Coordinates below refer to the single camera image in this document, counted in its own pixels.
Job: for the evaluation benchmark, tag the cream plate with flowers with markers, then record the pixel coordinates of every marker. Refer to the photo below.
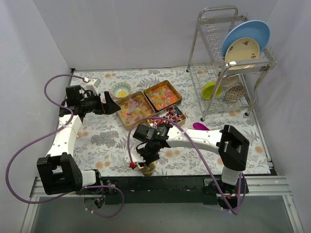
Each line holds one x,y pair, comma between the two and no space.
244,48

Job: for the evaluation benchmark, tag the magenta plastic scoop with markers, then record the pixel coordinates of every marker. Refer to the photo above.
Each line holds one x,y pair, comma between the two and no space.
200,126

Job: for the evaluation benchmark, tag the blue plate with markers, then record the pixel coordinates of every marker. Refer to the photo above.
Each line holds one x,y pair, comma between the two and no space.
255,29

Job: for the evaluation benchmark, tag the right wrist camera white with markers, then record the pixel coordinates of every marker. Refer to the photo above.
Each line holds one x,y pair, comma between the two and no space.
133,161

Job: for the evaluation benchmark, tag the patterned dark bowl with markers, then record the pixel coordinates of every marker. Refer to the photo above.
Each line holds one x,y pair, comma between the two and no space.
235,93

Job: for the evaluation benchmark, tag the tin of jelly candies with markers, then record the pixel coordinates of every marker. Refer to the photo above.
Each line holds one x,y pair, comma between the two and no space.
133,108

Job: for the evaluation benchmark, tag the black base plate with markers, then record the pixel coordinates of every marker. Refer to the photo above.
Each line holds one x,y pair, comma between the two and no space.
159,189

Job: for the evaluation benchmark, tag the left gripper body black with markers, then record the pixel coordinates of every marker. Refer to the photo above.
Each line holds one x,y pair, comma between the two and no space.
105,103

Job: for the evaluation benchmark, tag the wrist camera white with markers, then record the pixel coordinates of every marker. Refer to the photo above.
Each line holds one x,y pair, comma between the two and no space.
133,161
93,85

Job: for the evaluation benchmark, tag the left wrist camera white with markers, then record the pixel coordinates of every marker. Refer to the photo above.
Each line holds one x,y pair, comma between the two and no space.
93,85

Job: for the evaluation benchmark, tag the lime green bowl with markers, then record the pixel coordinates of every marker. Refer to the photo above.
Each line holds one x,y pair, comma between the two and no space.
208,89

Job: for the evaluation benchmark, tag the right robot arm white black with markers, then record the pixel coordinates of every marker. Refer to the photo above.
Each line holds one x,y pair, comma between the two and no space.
228,143

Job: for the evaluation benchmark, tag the patterned ceramic bowl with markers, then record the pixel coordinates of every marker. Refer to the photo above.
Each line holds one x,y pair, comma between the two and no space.
121,90

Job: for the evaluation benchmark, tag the gold round tin lid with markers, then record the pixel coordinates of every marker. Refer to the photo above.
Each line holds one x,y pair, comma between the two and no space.
147,170

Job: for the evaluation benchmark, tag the tin of star candies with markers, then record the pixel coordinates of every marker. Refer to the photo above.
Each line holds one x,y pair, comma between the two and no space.
162,95

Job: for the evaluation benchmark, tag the white bowl in rack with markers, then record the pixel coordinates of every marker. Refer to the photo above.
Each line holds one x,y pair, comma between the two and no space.
229,80

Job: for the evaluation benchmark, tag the metal dish rack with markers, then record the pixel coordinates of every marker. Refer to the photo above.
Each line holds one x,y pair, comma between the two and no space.
213,25

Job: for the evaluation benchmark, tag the floral tablecloth mat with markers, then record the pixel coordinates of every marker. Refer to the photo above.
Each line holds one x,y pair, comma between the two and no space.
102,139

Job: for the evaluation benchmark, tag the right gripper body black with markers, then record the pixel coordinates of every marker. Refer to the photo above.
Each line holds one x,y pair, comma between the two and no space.
149,158

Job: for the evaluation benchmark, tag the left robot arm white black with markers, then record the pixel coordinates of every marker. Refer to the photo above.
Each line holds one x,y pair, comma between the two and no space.
58,170

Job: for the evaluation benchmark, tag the tin of lollipops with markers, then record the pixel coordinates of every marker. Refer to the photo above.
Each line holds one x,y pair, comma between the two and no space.
172,113

